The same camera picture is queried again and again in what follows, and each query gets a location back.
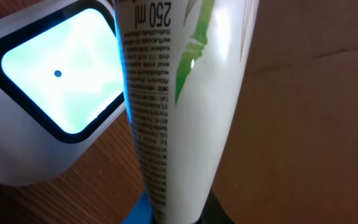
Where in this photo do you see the white barcode scanner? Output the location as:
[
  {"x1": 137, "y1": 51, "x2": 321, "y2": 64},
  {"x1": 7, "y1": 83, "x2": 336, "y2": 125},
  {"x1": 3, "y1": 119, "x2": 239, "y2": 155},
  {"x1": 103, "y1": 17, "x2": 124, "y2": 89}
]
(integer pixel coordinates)
[{"x1": 0, "y1": 1, "x2": 126, "y2": 186}]

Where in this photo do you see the white cream tube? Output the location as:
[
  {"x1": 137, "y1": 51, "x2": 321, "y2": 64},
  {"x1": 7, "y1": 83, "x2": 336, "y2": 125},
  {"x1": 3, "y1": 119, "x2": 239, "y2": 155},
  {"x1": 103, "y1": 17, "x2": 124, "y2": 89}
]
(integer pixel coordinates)
[{"x1": 113, "y1": 0, "x2": 259, "y2": 223}]

